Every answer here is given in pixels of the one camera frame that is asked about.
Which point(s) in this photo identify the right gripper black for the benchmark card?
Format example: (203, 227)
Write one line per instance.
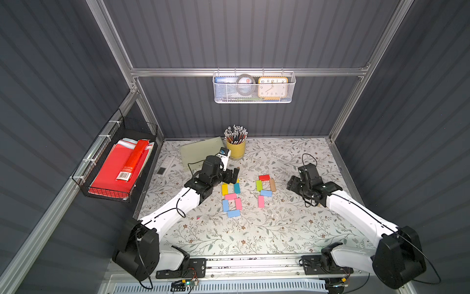
(297, 184)

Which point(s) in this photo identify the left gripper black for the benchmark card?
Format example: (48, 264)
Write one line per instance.
(227, 174)

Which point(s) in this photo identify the teal block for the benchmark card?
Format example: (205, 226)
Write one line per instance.
(237, 188)

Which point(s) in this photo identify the lime green block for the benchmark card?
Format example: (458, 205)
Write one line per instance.
(259, 185)

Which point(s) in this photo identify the light blue block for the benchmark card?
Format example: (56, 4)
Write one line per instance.
(234, 213)
(225, 205)
(265, 193)

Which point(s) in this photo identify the natural wood block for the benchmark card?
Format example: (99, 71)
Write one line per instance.
(272, 185)

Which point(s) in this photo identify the long pink block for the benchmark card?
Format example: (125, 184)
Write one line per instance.
(261, 202)

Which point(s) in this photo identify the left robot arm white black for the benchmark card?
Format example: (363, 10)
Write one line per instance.
(138, 250)

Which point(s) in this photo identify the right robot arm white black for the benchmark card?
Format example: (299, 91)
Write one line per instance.
(397, 256)

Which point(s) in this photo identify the yellow pencil cup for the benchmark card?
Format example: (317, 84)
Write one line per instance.
(237, 150)

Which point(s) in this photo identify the bundle of pencils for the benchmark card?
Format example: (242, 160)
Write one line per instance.
(235, 135)

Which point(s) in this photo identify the pale green book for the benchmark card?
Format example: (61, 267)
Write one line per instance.
(193, 154)

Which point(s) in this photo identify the white remote control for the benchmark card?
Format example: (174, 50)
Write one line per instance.
(165, 165)

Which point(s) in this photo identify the grey tape roll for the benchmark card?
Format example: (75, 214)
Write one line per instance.
(244, 85)

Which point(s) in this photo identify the yellow alarm clock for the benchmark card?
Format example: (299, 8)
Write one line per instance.
(273, 88)

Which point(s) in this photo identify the red long box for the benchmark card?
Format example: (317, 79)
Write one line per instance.
(131, 163)

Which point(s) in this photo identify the red folder stack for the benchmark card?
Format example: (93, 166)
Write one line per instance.
(105, 183)

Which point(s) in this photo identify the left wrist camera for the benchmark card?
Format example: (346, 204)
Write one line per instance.
(224, 155)

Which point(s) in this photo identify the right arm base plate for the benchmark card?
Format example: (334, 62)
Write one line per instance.
(321, 264)

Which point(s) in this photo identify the aluminium rail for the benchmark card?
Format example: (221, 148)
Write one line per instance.
(259, 267)

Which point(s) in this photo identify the white wire wall basket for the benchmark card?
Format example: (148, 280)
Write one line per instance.
(224, 85)

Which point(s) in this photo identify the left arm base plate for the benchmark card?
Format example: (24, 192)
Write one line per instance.
(190, 268)

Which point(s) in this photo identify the black wire side basket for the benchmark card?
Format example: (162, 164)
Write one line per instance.
(122, 127)

